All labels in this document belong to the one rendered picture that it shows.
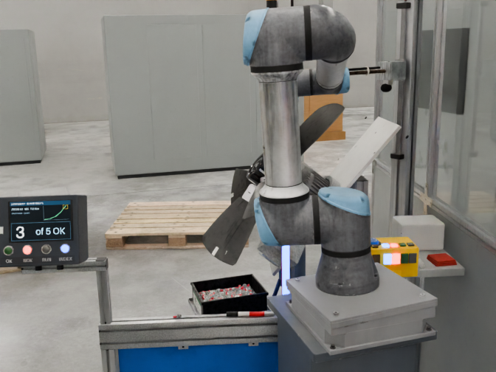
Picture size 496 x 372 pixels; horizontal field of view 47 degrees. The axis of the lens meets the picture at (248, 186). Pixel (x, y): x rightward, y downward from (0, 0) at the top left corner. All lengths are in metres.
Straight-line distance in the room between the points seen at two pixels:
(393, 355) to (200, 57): 6.44
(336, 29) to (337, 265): 0.52
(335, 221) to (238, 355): 0.65
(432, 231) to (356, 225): 0.99
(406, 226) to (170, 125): 5.58
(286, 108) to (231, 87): 6.38
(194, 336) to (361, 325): 0.63
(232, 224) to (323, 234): 0.77
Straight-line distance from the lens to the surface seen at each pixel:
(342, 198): 1.29
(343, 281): 1.34
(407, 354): 1.40
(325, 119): 1.99
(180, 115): 7.52
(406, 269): 1.71
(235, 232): 2.02
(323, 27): 1.23
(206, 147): 7.65
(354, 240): 1.32
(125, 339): 1.76
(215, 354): 1.79
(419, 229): 2.26
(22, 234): 1.65
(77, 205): 1.61
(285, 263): 1.68
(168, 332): 1.74
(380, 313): 1.28
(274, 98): 1.25
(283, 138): 1.26
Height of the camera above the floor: 1.63
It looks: 14 degrees down
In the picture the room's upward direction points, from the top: 1 degrees counter-clockwise
